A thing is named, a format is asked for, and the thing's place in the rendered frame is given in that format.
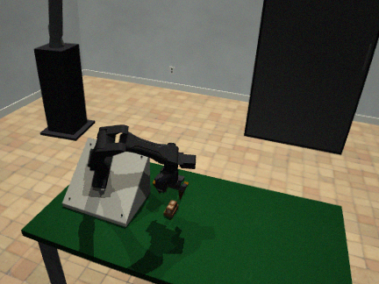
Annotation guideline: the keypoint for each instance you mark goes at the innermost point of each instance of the orange-brown cube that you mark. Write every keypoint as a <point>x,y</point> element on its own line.
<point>170,209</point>
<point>174,203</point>

